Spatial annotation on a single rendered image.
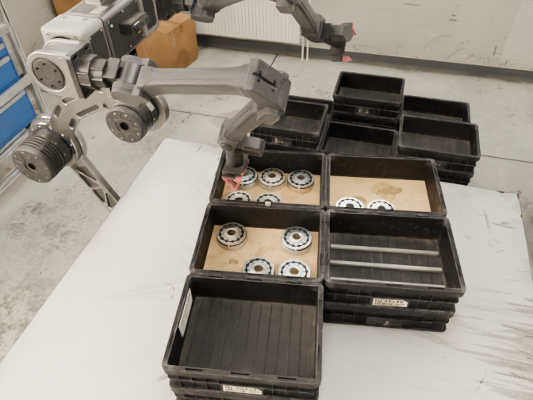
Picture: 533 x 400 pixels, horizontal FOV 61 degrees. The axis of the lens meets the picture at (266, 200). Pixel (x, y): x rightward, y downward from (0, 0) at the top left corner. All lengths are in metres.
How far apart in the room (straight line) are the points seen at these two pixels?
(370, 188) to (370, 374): 0.68
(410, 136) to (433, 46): 1.78
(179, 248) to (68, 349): 0.50
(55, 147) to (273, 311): 1.10
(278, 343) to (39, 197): 2.29
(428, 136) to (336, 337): 1.50
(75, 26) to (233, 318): 0.90
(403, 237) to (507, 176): 1.86
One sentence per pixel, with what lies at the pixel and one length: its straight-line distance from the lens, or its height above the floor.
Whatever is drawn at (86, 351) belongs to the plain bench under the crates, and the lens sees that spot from 1.59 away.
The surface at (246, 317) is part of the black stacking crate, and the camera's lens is 1.38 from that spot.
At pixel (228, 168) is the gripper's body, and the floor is 1.04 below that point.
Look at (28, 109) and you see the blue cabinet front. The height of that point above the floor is 0.41.
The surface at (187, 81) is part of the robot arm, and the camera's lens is 1.09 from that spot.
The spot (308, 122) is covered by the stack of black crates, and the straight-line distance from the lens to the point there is 2.69.
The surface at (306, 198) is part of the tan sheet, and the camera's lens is 1.70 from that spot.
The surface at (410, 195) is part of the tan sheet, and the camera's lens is 1.78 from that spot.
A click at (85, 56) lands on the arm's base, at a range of 1.26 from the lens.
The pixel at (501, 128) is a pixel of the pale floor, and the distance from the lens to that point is 3.85.
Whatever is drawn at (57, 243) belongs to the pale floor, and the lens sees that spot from 2.94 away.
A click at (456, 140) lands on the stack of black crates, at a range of 2.71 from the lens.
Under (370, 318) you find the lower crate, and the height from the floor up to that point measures 0.75.
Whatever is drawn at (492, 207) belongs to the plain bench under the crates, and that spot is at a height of 0.70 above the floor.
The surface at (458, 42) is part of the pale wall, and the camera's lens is 4.34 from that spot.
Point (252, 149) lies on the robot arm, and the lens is 1.44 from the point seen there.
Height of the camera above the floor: 2.01
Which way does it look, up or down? 44 degrees down
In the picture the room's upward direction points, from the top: 2 degrees counter-clockwise
